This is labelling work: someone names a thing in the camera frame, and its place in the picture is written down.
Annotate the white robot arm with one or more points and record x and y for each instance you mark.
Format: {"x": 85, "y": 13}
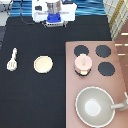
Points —
{"x": 53, "y": 13}

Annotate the pink cooking pot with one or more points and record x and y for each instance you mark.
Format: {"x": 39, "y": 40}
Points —
{"x": 82, "y": 71}

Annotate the pink pot lid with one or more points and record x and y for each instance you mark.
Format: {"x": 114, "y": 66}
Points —
{"x": 83, "y": 62}

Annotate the pink stove top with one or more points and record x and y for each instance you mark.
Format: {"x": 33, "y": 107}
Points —
{"x": 75, "y": 82}

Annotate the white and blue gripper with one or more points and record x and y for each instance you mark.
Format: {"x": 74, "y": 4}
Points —
{"x": 54, "y": 20}

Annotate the beige round plate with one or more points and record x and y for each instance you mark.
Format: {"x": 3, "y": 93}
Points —
{"x": 43, "y": 64}

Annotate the black burner back right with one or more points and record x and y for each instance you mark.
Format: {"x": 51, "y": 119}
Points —
{"x": 103, "y": 51}

